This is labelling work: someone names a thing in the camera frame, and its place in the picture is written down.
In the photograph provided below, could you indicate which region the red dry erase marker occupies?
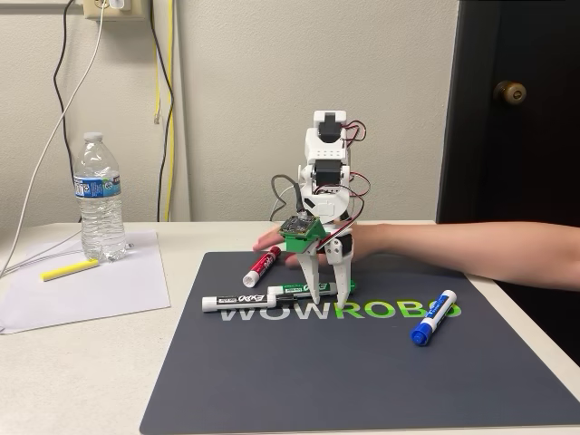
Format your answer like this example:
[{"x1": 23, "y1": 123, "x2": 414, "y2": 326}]
[{"x1": 242, "y1": 246, "x2": 282, "y2": 290}]

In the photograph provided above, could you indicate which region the black cable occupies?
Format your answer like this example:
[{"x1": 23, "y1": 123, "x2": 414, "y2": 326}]
[
  {"x1": 53, "y1": 0, "x2": 77, "y2": 224},
  {"x1": 148, "y1": 17, "x2": 177, "y2": 223}
]

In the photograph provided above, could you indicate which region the blue dry erase marker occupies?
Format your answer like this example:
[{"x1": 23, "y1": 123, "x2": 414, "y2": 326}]
[{"x1": 410, "y1": 289, "x2": 458, "y2": 347}]

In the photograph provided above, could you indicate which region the yellow highlighter pen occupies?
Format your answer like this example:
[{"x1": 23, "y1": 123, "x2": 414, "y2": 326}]
[{"x1": 40, "y1": 258, "x2": 101, "y2": 283}]

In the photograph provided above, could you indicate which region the brass door knob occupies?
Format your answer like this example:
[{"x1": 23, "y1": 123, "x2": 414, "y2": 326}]
[{"x1": 493, "y1": 80, "x2": 528, "y2": 107}]

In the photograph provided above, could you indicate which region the person's hand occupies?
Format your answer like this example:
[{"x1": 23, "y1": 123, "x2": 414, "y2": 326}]
[{"x1": 252, "y1": 222, "x2": 386, "y2": 268}]

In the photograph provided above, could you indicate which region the beige wall outlet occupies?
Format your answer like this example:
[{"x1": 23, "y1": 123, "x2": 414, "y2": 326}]
[{"x1": 82, "y1": 0, "x2": 149, "y2": 23}]

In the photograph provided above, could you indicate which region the dark door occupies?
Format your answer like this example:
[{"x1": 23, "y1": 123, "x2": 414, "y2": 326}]
[{"x1": 435, "y1": 0, "x2": 580, "y2": 362}]

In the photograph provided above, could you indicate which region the black dry erase marker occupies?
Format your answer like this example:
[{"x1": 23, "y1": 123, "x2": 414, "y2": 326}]
[{"x1": 201, "y1": 292, "x2": 298, "y2": 314}]

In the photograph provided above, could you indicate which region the green mounted camera board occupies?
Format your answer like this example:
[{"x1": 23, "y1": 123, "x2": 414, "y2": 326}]
[{"x1": 276, "y1": 212, "x2": 325, "y2": 255}]

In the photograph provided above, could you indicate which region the dark grey WOWROBO mat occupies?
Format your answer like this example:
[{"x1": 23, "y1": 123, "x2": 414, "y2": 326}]
[{"x1": 139, "y1": 251, "x2": 580, "y2": 435}]

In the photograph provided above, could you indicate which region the white charger cable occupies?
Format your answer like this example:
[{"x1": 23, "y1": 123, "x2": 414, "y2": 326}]
[{"x1": 0, "y1": 0, "x2": 110, "y2": 278}]

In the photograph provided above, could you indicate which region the green dry erase marker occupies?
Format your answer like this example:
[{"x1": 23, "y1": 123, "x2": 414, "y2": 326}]
[{"x1": 266, "y1": 280, "x2": 357, "y2": 301}]

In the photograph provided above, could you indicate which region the white paper sheet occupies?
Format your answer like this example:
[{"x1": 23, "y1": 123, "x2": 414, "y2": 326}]
[{"x1": 0, "y1": 229, "x2": 172, "y2": 335}]

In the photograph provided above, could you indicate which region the clear plastic water bottle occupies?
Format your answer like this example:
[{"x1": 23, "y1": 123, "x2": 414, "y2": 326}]
[{"x1": 72, "y1": 131, "x2": 128, "y2": 263}]

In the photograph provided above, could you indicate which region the grey camera cable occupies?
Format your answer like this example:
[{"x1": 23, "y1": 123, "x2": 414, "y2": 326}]
[{"x1": 270, "y1": 174, "x2": 304, "y2": 224}]

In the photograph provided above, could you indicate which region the yellow cable with clear plug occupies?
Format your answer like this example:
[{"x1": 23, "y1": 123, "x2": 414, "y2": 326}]
[{"x1": 150, "y1": 0, "x2": 162, "y2": 125}]

